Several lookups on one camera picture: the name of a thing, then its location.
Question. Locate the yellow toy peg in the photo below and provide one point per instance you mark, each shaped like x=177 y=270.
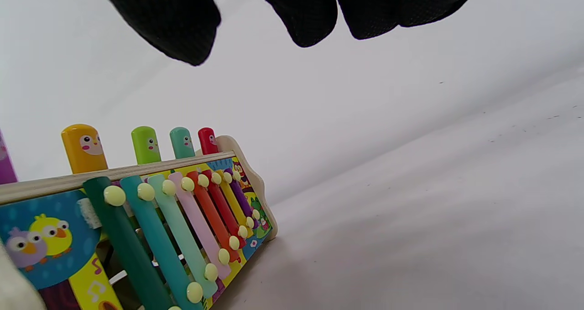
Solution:
x=84 y=150

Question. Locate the row of coloured xylophone bars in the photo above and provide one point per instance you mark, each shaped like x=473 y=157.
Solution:
x=130 y=250

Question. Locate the teal toy peg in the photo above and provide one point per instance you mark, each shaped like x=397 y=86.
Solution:
x=182 y=143

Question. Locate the purple toy peg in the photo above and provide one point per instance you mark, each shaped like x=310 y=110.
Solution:
x=5 y=168

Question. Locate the green toy peg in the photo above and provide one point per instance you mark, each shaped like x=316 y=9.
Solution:
x=146 y=146

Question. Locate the cream xylophone bar pins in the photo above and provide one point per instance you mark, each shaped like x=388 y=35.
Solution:
x=114 y=196

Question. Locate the red toy peg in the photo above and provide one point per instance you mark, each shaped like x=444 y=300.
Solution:
x=208 y=141

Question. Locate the wooden toy xylophone bench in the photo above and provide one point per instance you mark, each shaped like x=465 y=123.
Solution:
x=45 y=185

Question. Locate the person's right hand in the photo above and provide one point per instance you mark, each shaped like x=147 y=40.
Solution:
x=173 y=13

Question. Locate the off-white rounded object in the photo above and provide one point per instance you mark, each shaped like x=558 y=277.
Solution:
x=13 y=287

